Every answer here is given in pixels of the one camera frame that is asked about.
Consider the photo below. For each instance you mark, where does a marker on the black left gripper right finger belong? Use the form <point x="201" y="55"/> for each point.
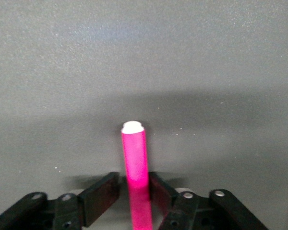
<point x="182" y="210"/>

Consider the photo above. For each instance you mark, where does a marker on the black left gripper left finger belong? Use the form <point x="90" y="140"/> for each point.
<point x="100" y="196"/>

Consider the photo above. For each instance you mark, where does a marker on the pink marker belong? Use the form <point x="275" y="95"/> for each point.
<point x="134" y="155"/>

